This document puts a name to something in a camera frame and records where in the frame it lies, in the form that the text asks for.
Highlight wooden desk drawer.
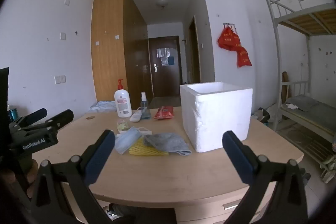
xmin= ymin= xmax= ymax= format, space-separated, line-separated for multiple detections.
xmin=181 ymin=182 xmax=279 ymax=224

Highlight blue face mask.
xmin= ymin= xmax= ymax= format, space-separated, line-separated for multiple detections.
xmin=115 ymin=127 xmax=144 ymax=155

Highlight red plastic bag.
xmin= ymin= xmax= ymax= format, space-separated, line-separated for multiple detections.
xmin=236 ymin=46 xmax=253 ymax=68
xmin=217 ymin=25 xmax=241 ymax=52

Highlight light blue bag bundle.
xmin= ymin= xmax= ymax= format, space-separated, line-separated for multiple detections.
xmin=90 ymin=100 xmax=117 ymax=112

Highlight dark brown entrance door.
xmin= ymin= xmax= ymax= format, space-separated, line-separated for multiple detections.
xmin=148 ymin=35 xmax=183 ymax=98

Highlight white metal bunk bed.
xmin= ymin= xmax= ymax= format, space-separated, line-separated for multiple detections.
xmin=264 ymin=0 xmax=336 ymax=184

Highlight red snack packet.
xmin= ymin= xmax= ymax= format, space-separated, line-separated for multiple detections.
xmin=153 ymin=106 xmax=175 ymax=120

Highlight white paper tissue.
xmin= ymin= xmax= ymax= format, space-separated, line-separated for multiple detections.
xmin=136 ymin=126 xmax=153 ymax=136

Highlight yellow mesh cloth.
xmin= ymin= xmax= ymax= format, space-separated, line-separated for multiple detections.
xmin=128 ymin=136 xmax=170 ymax=157

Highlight grey mattress cloth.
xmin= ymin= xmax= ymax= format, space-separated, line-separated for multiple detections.
xmin=285 ymin=94 xmax=320 ymax=112

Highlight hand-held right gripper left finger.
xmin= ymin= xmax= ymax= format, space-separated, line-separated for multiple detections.
xmin=31 ymin=130 xmax=116 ymax=224

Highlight wooden wardrobe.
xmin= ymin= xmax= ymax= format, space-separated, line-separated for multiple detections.
xmin=91 ymin=0 xmax=151 ymax=109

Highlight black plastic bag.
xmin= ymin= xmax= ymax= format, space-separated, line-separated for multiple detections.
xmin=258 ymin=107 xmax=271 ymax=124

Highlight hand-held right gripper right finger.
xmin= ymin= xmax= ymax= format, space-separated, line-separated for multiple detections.
xmin=222 ymin=130 xmax=308 ymax=224

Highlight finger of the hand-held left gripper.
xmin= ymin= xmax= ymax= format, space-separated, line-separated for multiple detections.
xmin=16 ymin=108 xmax=48 ymax=128
xmin=25 ymin=109 xmax=75 ymax=132

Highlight white lotion bottle red pump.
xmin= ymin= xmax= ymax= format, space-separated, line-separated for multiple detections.
xmin=114 ymin=79 xmax=133 ymax=118

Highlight clear spray bottle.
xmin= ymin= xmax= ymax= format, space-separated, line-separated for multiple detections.
xmin=140 ymin=91 xmax=149 ymax=112

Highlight brown side door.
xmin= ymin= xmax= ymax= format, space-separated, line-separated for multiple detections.
xmin=187 ymin=15 xmax=202 ymax=84

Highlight white remote control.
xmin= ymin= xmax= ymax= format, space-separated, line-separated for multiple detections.
xmin=130 ymin=107 xmax=142 ymax=123

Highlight papers on door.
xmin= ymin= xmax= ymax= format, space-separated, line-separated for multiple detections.
xmin=157 ymin=47 xmax=174 ymax=66

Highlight white foam box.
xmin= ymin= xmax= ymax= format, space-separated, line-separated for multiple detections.
xmin=180 ymin=82 xmax=253 ymax=153

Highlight wooden board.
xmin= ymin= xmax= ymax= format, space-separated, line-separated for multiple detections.
xmin=282 ymin=71 xmax=291 ymax=104

